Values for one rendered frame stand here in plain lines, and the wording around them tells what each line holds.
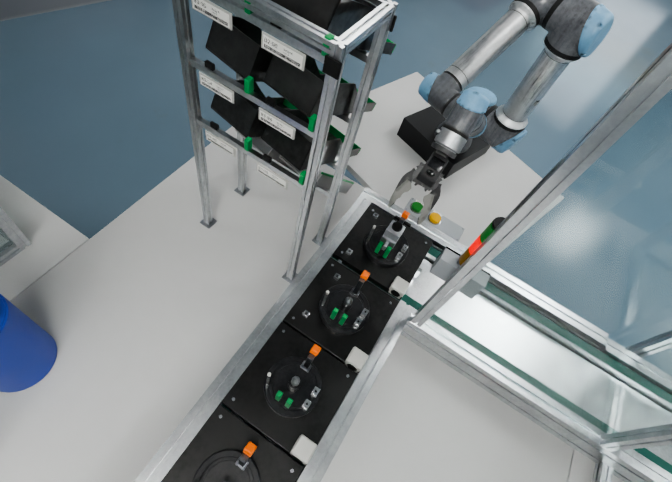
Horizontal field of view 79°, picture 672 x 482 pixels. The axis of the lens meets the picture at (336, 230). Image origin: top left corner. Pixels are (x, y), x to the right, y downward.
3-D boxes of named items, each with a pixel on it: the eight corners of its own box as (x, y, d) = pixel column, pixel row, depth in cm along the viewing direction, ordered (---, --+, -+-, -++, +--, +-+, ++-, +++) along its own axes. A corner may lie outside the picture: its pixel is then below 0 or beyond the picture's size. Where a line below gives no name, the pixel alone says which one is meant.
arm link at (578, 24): (486, 123, 157) (583, -20, 111) (516, 149, 153) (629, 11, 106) (467, 136, 152) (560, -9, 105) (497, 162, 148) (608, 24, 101)
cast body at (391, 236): (389, 227, 124) (396, 214, 118) (401, 235, 124) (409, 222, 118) (376, 246, 120) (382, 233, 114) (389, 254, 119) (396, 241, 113)
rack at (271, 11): (241, 183, 143) (239, -82, 77) (327, 239, 137) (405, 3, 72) (199, 222, 132) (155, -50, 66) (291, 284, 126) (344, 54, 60)
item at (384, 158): (415, 76, 202) (417, 71, 200) (560, 201, 173) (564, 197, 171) (302, 123, 169) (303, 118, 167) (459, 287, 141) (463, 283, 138)
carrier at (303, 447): (281, 323, 109) (285, 305, 99) (356, 375, 106) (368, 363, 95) (220, 403, 96) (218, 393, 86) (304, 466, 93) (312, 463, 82)
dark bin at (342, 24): (347, 24, 92) (362, -9, 89) (391, 55, 89) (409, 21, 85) (266, 3, 70) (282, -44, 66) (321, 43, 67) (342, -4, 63)
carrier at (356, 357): (329, 259, 123) (337, 238, 112) (397, 304, 119) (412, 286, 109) (282, 322, 110) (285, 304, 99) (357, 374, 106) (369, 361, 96)
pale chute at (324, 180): (317, 169, 136) (325, 159, 135) (346, 193, 133) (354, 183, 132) (278, 157, 110) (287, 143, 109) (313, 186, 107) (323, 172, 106)
